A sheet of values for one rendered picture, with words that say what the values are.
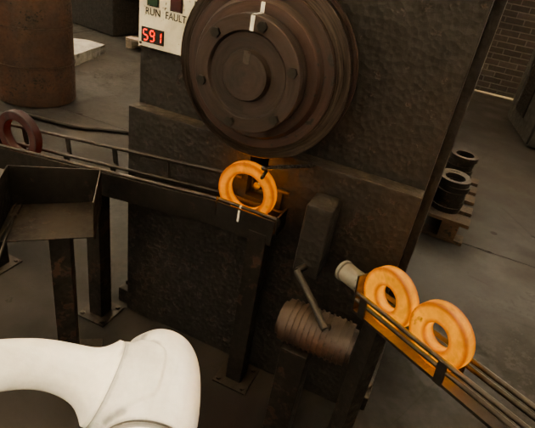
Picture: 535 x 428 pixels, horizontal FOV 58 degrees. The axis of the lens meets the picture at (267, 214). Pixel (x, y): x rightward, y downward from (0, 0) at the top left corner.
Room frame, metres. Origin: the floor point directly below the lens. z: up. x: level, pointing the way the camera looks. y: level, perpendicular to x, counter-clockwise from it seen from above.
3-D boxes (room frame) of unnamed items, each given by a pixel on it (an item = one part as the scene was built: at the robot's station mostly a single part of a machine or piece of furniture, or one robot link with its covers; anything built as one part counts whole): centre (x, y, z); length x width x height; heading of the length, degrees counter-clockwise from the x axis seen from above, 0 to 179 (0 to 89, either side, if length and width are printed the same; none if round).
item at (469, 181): (3.06, -0.75, 0.22); 1.20 x 0.81 x 0.44; 69
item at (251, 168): (1.26, 0.07, 0.75); 0.18 x 0.03 x 0.18; 70
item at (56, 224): (1.16, 0.62, 0.36); 0.26 x 0.20 x 0.72; 106
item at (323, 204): (1.20, -0.15, 0.68); 0.11 x 0.08 x 0.24; 161
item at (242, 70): (1.17, 0.10, 1.12); 0.28 x 0.06 x 0.28; 71
